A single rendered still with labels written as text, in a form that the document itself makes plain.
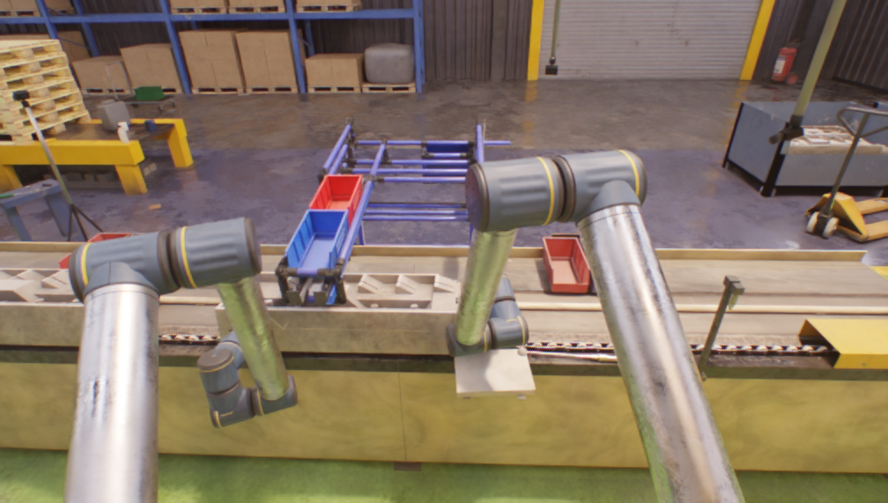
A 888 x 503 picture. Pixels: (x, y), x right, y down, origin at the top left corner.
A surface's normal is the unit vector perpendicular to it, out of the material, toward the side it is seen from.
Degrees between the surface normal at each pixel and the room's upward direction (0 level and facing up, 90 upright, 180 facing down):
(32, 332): 80
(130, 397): 48
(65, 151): 90
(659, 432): 68
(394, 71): 91
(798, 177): 90
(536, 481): 0
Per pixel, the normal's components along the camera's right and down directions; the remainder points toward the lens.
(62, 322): -0.04, 0.33
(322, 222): -0.04, 0.54
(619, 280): -0.65, -0.17
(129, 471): 0.73, -0.56
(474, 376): -0.01, -0.88
